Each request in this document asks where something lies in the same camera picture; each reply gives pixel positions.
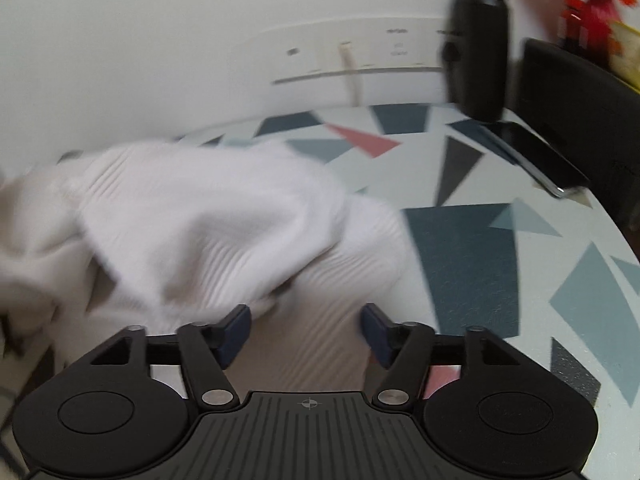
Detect black smartphone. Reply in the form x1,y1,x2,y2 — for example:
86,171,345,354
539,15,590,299
480,121,593,198

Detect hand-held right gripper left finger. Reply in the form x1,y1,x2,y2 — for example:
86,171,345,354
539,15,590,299
80,304,251,408

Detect white ribbed sweater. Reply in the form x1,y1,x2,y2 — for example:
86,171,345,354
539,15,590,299
0,140,416,396

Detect black wall plug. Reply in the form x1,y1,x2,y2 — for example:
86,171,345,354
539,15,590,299
439,40,462,68

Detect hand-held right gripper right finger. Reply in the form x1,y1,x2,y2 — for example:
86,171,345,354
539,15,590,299
360,304,541,408

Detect black water bottle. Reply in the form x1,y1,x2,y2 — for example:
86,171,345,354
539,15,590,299
442,0,511,122

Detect black box appliance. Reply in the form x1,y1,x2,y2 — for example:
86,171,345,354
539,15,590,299
515,37,640,231

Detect white plugged cable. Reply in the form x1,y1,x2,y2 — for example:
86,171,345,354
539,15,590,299
337,40,363,108

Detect white wall socket panel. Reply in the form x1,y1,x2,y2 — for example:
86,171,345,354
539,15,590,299
235,15,451,86

